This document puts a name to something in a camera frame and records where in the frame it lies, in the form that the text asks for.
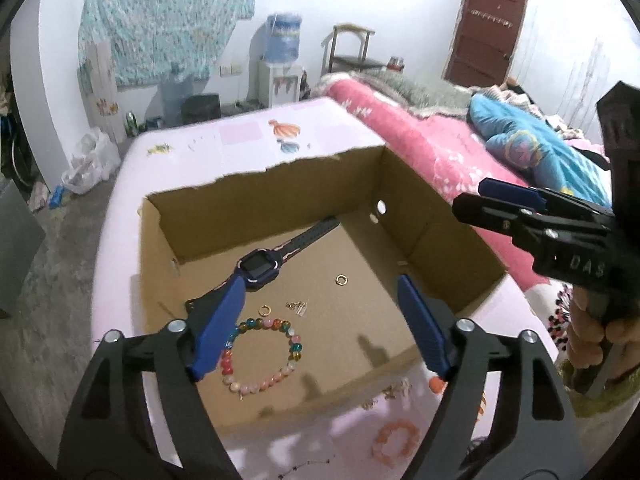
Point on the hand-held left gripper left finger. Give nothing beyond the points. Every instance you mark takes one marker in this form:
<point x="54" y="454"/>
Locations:
<point x="220" y="330"/>

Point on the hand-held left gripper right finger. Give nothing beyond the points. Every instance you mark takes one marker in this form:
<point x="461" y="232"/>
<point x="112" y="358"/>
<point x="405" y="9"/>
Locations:
<point x="420" y="330"/>

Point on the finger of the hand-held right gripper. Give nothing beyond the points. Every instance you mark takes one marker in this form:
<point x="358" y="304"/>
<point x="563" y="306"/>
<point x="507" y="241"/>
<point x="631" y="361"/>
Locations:
<point x="510" y="192"/>
<point x="490" y="212"/>

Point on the small gold charm earring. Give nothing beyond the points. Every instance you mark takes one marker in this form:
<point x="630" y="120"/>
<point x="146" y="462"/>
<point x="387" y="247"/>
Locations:
<point x="400" y="389"/>

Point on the dark blue smart watch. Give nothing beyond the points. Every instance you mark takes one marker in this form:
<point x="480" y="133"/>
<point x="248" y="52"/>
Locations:
<point x="257" y="266"/>

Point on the small silver charm earrings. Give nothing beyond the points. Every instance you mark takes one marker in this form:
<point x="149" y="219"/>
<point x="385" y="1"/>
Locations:
<point x="299" y="307"/>

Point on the thin hook earrings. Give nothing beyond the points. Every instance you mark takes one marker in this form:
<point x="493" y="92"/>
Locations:
<point x="368" y="404"/>

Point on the brown cardboard box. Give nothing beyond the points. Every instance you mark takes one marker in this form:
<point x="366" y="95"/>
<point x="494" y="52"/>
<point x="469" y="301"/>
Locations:
<point x="400" y="200"/>

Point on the person's right hand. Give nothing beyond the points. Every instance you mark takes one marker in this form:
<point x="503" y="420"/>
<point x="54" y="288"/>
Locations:
<point x="590" y="345"/>

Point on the blue cartoon print blanket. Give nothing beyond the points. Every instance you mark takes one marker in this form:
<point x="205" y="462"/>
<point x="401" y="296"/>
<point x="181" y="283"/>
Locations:
<point x="525" y="145"/>

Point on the pink floral blanket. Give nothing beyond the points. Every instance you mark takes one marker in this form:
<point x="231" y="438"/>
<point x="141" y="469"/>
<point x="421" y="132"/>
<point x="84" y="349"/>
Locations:
<point x="425" y="135"/>

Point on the grey fluffy blanket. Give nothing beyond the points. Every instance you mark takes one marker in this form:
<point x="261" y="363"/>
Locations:
<point x="400" y="87"/>

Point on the brown wooden door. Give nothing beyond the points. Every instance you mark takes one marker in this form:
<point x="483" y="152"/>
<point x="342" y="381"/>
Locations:
<point x="485" y="30"/>

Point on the wooden chair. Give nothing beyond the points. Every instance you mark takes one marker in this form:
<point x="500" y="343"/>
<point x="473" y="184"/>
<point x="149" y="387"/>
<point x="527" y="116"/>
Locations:
<point x="350" y="62"/>

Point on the blue packet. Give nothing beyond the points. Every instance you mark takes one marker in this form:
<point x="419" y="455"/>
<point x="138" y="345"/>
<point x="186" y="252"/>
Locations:
<point x="57" y="196"/>

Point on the white plastic bag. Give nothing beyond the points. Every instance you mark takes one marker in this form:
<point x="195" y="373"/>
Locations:
<point x="92" y="160"/>

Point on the grey box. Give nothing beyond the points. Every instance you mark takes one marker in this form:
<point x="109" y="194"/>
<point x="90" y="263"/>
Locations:
<point x="15" y="250"/>

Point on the black box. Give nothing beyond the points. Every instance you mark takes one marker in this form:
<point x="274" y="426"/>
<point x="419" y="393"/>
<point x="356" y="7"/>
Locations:
<point x="200" y="107"/>

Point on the blue water jug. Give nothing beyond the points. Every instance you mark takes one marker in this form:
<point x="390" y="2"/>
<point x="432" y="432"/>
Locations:
<point x="176" y="95"/>

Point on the white water dispenser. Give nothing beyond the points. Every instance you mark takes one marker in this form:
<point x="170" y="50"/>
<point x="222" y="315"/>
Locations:
<point x="280" y="85"/>

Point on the dark wheel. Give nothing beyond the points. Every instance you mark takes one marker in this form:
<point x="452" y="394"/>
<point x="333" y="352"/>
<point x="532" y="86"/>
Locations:
<point x="17" y="160"/>

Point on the teal floral hanging cloth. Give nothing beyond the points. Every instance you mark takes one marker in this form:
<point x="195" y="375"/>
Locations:
<point x="165" y="20"/>

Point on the white wall socket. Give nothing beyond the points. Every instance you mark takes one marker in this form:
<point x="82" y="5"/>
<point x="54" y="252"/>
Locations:
<point x="228" y="70"/>

